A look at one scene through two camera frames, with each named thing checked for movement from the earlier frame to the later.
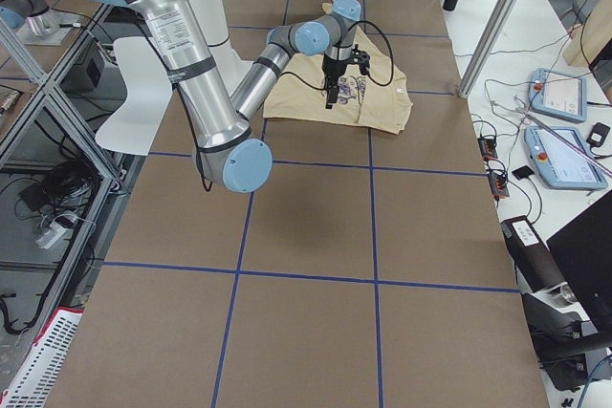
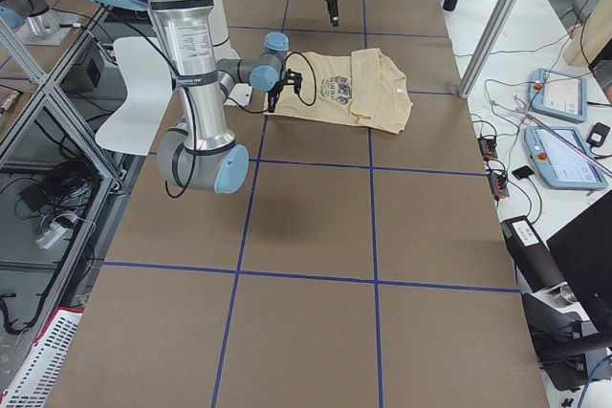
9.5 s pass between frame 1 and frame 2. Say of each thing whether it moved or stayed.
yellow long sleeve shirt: stayed
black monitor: stayed
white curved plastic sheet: stayed
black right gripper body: moved
